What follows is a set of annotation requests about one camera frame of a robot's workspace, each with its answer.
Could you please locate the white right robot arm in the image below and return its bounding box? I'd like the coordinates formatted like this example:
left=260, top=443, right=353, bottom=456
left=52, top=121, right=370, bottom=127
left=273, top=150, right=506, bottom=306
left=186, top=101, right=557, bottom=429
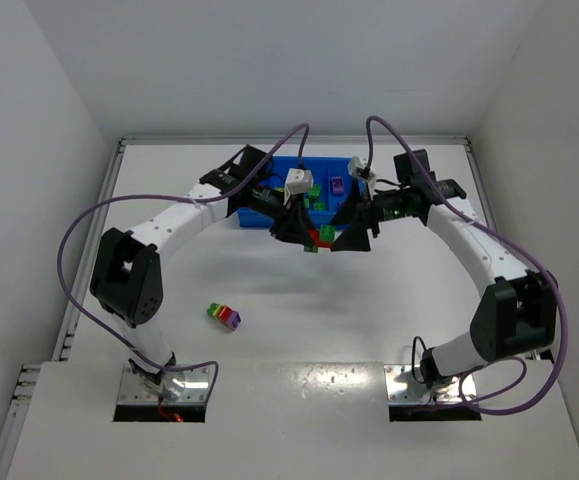
left=331, top=150, right=556, bottom=387

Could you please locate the green lego pile in tray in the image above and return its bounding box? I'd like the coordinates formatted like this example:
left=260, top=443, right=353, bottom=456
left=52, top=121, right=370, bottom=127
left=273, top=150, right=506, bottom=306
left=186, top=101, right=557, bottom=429
left=303, top=184, right=327, bottom=212

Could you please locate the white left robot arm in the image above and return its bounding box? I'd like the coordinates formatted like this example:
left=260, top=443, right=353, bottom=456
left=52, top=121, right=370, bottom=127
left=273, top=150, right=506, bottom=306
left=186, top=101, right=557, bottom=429
left=90, top=145, right=314, bottom=386

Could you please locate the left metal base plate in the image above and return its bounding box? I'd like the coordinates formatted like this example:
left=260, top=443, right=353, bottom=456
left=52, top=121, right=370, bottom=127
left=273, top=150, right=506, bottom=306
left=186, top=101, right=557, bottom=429
left=117, top=364, right=210, bottom=406

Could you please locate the red green lego stack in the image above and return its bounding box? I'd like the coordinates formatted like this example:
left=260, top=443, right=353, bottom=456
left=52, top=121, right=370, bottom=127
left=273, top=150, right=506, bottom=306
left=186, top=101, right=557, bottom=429
left=303, top=225, right=337, bottom=253

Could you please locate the small rainbow lego stack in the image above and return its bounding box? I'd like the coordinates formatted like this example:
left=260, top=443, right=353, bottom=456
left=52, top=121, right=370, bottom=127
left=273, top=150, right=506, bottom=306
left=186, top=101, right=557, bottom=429
left=206, top=303, right=241, bottom=331

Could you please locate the metal base plate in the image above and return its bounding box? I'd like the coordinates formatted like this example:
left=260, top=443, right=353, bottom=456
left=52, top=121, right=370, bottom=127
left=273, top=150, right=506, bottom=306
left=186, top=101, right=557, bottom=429
left=117, top=364, right=210, bottom=406
left=384, top=364, right=463, bottom=407

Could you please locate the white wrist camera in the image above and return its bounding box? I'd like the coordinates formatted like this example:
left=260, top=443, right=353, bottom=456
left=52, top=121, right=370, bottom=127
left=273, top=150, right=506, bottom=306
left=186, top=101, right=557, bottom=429
left=284, top=168, right=314, bottom=196
left=347, top=156, right=376, bottom=183

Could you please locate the blue divided plastic tray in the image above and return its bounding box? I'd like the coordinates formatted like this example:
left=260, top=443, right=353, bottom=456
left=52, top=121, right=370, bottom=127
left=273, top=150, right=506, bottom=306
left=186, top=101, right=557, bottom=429
left=236, top=156, right=360, bottom=230

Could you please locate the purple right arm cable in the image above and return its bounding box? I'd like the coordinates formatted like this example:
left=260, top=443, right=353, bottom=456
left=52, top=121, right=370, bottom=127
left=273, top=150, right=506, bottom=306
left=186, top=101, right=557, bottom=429
left=365, top=115, right=569, bottom=416

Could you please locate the purple lego brick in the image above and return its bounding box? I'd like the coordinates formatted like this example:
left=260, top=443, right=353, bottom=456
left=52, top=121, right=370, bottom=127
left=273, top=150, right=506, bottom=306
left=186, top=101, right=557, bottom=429
left=330, top=176, right=345, bottom=196

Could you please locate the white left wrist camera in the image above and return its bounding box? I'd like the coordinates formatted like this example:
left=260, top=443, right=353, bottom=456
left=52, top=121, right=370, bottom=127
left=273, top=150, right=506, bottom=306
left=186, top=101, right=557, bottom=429
left=284, top=168, right=314, bottom=196

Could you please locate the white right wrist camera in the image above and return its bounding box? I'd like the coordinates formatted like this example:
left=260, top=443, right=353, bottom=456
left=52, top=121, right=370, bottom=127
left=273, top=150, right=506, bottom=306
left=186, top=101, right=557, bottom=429
left=347, top=156, right=376, bottom=183

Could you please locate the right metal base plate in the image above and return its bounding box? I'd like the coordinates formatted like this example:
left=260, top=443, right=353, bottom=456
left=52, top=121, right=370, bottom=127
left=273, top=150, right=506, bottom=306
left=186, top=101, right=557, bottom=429
left=384, top=364, right=463, bottom=407

